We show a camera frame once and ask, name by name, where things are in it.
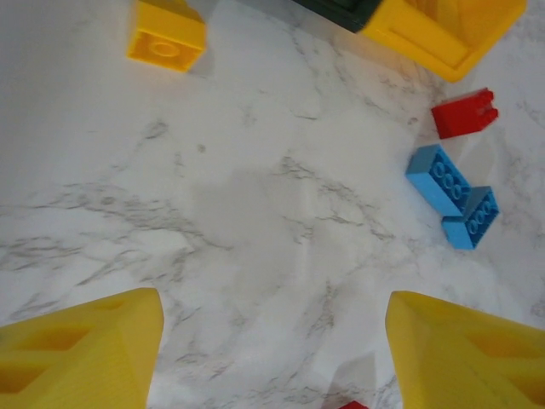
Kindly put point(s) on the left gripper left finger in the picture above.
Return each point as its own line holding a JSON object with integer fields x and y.
{"x": 76, "y": 362}

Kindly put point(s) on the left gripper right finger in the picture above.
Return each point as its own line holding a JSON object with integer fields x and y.
{"x": 468, "y": 366}

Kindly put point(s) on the red lego brick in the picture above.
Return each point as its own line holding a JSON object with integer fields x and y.
{"x": 353, "y": 405}
{"x": 457, "y": 119}

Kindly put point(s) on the long blue lego brick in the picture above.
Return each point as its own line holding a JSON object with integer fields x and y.
{"x": 430, "y": 183}
{"x": 472, "y": 226}

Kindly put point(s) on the small yellow lego brick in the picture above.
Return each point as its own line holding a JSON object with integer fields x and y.
{"x": 166, "y": 34}

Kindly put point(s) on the yellow plastic bin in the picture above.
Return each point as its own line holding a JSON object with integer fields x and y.
{"x": 426, "y": 38}

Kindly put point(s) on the black plastic bin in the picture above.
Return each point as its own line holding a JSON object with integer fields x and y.
{"x": 340, "y": 10}

